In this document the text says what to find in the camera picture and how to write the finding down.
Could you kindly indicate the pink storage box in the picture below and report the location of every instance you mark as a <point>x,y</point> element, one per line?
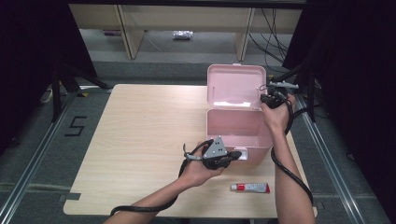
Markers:
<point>238,124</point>

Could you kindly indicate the person's left hand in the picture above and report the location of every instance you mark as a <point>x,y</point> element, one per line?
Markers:
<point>196,172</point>

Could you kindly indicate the red and white ointment tube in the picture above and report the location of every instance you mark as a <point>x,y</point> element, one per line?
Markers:
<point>250,187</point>

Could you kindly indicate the metal floor rail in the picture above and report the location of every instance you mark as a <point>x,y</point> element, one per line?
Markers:
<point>327,155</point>
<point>34,155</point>

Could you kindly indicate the person's right hand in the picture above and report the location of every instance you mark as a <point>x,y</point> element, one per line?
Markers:
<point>278,119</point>

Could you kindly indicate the black metal stand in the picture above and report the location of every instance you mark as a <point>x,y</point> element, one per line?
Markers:
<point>310,93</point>
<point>56,93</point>

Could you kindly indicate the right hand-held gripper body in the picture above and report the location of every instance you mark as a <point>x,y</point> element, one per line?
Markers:
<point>278,98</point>

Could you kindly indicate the grey tape piece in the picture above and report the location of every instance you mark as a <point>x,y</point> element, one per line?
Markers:
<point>70,196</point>
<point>319,205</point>

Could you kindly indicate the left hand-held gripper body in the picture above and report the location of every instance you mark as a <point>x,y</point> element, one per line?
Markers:
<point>216,151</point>

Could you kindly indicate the crumpled silver foil object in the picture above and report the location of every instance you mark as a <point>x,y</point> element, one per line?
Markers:
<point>183,34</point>

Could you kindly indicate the black curtain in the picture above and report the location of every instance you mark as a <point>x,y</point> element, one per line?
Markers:
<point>28,62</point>
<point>358,77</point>

